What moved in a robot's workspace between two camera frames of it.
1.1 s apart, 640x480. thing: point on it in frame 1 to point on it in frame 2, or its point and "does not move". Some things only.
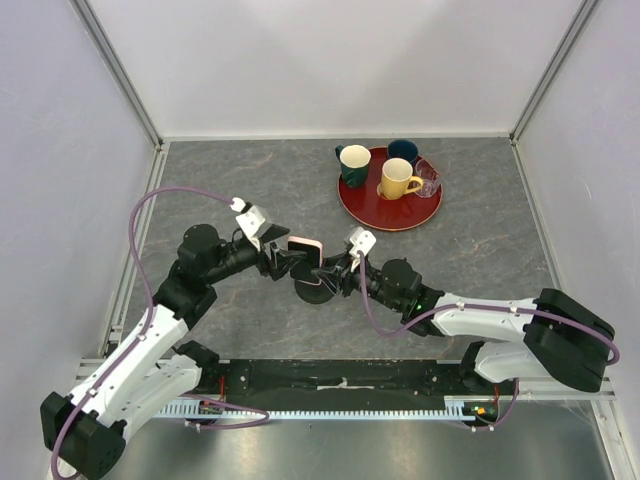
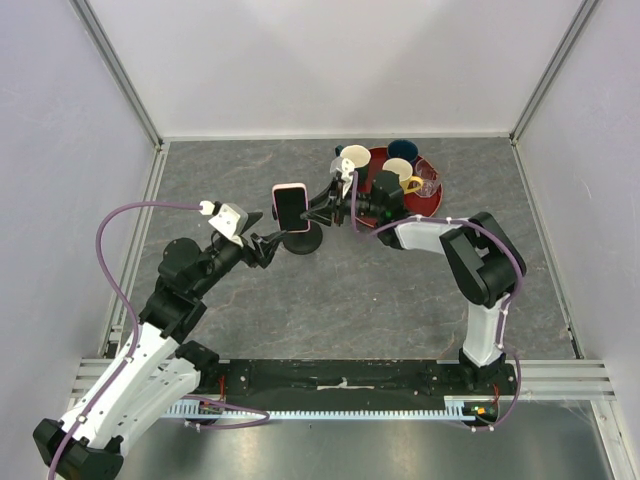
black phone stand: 315,293 to 302,243
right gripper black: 333,275 to 323,214
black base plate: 340,380 does not move
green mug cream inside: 354,159 does not move
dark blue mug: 403,148 does not move
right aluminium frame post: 553,69 does not move
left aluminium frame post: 87,18 does not move
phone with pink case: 313,261 to 291,201
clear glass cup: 428,175 does not move
